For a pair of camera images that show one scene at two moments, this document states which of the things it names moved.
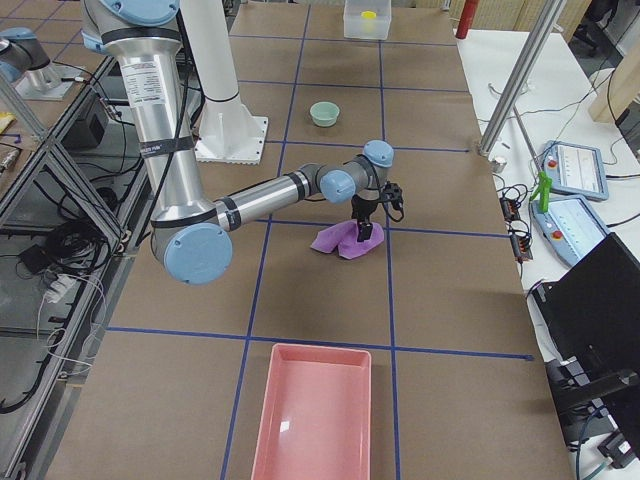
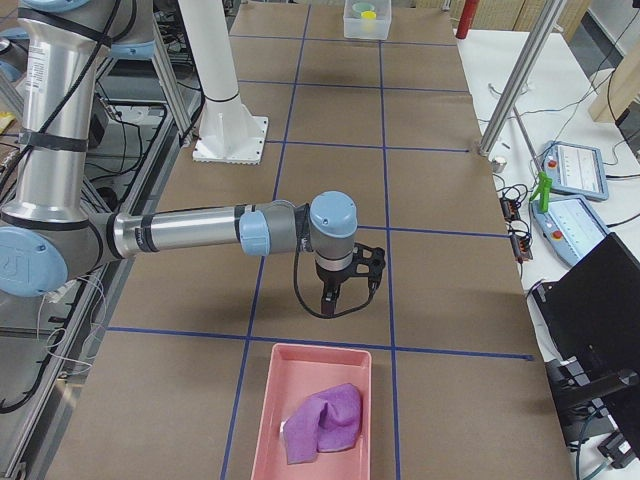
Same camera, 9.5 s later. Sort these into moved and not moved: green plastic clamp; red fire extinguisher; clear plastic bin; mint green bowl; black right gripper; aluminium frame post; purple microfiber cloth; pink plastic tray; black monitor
Moved: black right gripper; purple microfiber cloth; mint green bowl
Not moved: aluminium frame post; pink plastic tray; clear plastic bin; red fire extinguisher; black monitor; green plastic clamp
